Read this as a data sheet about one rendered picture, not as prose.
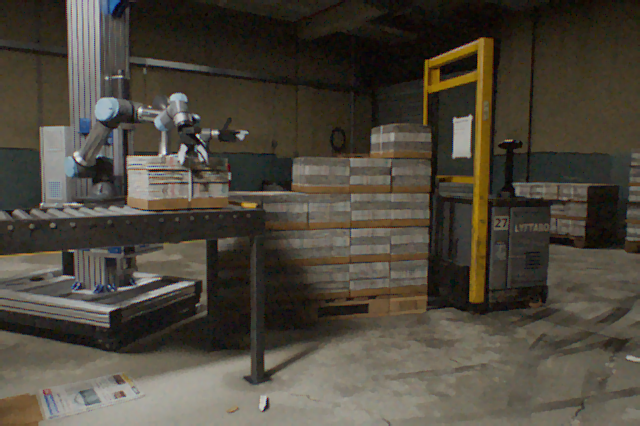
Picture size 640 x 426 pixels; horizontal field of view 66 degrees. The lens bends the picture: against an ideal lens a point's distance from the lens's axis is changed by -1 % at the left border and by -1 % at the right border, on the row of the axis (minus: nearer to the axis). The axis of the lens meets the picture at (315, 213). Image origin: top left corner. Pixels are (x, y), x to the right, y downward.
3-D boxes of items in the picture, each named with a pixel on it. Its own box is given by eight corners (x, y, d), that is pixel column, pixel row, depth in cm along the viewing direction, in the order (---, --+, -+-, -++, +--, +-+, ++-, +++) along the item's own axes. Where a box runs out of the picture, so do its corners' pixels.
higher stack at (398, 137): (366, 301, 374) (369, 127, 362) (402, 298, 383) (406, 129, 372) (388, 315, 337) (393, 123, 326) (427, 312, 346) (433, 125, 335)
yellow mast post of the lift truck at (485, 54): (465, 299, 344) (474, 40, 329) (476, 298, 346) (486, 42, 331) (473, 303, 335) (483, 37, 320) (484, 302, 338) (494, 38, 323)
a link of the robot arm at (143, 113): (136, 123, 266) (200, 135, 241) (119, 121, 257) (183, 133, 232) (138, 101, 264) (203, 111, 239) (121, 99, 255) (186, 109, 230)
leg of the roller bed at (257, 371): (260, 375, 236) (259, 234, 230) (266, 379, 232) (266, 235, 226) (249, 378, 233) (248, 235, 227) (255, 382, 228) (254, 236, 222)
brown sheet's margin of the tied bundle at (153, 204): (160, 204, 239) (160, 195, 239) (183, 208, 216) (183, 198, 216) (126, 205, 229) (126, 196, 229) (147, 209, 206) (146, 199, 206)
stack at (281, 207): (209, 313, 339) (208, 191, 331) (367, 301, 374) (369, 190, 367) (215, 330, 302) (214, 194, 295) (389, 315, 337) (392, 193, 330)
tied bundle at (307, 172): (291, 191, 349) (291, 158, 347) (330, 191, 358) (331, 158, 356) (306, 193, 313) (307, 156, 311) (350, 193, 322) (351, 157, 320)
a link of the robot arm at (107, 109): (92, 183, 273) (137, 111, 249) (66, 183, 261) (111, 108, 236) (83, 167, 277) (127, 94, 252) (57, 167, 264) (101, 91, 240)
